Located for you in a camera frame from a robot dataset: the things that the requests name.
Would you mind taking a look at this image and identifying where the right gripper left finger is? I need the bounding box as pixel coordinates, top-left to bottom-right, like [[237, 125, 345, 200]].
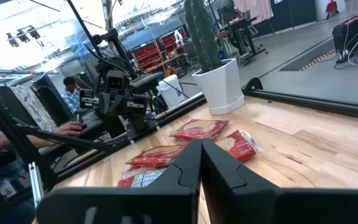
[[35, 139, 203, 224]]

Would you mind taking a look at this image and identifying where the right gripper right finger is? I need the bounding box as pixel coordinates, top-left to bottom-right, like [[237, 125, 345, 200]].
[[201, 138, 358, 224]]

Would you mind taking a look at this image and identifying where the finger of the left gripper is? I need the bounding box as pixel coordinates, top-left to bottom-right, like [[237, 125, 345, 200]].
[[98, 92, 113, 116], [112, 95, 129, 118]]

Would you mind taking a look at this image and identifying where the red popcorn bag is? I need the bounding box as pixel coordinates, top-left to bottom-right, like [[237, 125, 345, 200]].
[[125, 142, 188, 169], [169, 118, 231, 141], [214, 129, 264, 163], [116, 166, 167, 189]]

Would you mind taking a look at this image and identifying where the person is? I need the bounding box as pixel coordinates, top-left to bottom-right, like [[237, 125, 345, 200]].
[[0, 108, 37, 224], [61, 77, 88, 115]]

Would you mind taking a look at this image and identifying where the white bucket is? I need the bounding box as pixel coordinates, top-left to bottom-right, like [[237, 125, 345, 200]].
[[156, 74, 186, 109]]

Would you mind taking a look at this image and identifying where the person's hand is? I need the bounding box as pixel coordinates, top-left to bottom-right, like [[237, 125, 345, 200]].
[[55, 121, 83, 137]]

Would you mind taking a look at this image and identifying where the shelf with red bins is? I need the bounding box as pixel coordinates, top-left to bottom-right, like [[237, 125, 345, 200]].
[[131, 29, 189, 74]]

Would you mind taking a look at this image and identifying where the black chair back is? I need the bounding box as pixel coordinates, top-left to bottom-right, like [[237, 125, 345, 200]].
[[31, 72, 74, 125]]

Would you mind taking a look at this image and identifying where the patterned fabric chair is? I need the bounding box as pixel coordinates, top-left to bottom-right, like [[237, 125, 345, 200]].
[[9, 84, 58, 133]]

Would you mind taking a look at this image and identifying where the white square planter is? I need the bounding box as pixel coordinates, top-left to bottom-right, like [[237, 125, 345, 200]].
[[191, 58, 246, 116]]

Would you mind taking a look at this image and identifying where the tall green cactus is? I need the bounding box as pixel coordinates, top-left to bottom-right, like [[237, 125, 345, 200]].
[[184, 0, 223, 74]]

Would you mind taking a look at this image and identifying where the black desk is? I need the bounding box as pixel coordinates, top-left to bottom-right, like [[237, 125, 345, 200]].
[[218, 15, 269, 66]]

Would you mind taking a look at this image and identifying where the hanging fabric cloth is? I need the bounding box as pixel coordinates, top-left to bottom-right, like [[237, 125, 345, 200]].
[[233, 0, 274, 26]]

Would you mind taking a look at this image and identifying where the black floor mat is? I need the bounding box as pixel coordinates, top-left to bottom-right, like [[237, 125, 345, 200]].
[[280, 39, 337, 72]]

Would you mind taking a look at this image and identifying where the power strip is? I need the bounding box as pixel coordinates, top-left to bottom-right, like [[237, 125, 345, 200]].
[[336, 49, 351, 65]]

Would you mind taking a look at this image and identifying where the black equipment case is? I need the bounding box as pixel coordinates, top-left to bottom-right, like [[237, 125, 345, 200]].
[[332, 11, 358, 53]]

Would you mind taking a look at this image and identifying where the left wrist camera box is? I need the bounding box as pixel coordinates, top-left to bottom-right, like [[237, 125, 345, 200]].
[[106, 70, 130, 93]]

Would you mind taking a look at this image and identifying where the black rig frame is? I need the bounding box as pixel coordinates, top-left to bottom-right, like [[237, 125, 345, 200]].
[[0, 76, 111, 190]]

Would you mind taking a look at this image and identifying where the black table edge frame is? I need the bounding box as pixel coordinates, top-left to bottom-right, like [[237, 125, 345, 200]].
[[54, 88, 358, 184]]

